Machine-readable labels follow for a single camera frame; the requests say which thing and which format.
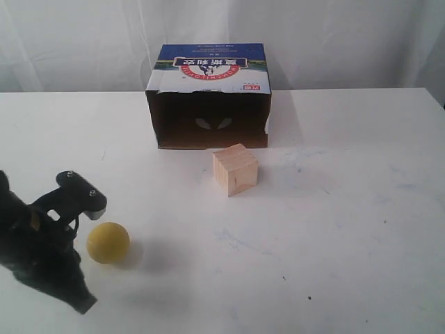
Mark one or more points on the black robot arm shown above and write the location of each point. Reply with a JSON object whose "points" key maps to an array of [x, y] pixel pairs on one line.
{"points": [[10, 233]]}

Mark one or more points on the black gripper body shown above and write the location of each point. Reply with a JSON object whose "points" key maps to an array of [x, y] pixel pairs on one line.
{"points": [[49, 225]]}

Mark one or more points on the light wooden cube block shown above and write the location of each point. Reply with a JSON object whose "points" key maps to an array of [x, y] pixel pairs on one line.
{"points": [[235, 169]]}

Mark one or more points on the white backdrop curtain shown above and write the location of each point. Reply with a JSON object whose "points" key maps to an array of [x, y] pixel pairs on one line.
{"points": [[113, 45]]}

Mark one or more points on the blue white cardboard box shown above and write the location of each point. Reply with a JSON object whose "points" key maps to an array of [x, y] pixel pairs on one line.
{"points": [[203, 96]]}

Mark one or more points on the yellow tennis ball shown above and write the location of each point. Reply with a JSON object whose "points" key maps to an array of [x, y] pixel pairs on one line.
{"points": [[108, 243]]}

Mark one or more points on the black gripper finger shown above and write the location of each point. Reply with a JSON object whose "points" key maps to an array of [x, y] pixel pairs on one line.
{"points": [[58, 276], [91, 200]]}

